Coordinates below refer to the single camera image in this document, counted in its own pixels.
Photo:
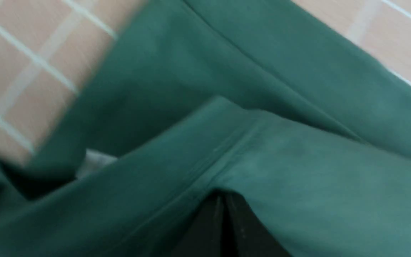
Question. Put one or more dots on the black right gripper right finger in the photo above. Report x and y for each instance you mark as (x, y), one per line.
(250, 238)

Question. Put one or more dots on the green long-sleeve top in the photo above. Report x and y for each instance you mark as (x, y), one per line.
(254, 97)

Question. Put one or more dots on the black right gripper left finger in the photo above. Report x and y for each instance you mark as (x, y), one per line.
(204, 236)

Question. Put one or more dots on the pink checked tablecloth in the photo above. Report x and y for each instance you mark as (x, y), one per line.
(48, 48)

